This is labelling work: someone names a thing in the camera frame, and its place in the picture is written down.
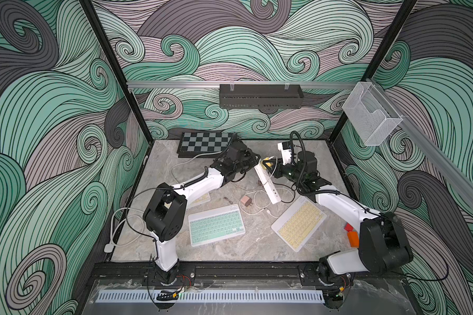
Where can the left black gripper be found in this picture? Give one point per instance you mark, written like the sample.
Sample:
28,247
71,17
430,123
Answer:
251,160

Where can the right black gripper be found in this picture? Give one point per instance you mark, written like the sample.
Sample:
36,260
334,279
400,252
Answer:
279,170

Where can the white power strip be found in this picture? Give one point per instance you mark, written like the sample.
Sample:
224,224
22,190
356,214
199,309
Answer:
267,184

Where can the pink charger adapter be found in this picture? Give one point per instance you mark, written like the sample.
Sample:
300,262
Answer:
246,201

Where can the yellow keyboard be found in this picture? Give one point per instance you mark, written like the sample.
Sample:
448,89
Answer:
200,201
298,223

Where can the green wireless keyboard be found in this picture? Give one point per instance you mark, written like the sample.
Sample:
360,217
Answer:
215,225

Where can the yellow charger adapter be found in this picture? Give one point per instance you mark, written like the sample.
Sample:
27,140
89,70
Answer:
269,163

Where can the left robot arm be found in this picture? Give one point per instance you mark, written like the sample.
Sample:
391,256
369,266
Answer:
165,212

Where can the black chessboard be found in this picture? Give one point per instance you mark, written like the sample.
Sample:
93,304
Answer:
207,144

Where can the red block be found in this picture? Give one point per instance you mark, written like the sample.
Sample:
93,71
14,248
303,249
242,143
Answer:
348,227

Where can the orange red tool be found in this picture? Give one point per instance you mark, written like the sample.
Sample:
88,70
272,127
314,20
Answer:
353,238

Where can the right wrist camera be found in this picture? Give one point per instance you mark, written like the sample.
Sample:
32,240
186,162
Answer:
286,150

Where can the black wall tray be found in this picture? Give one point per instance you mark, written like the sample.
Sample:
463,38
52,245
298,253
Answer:
265,97

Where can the clear plastic wall bin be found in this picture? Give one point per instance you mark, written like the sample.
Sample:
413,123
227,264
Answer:
371,113

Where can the white slotted cable duct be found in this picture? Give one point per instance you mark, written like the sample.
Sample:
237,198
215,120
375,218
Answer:
212,296

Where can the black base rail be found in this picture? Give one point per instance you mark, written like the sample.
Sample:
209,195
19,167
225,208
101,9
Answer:
203,274

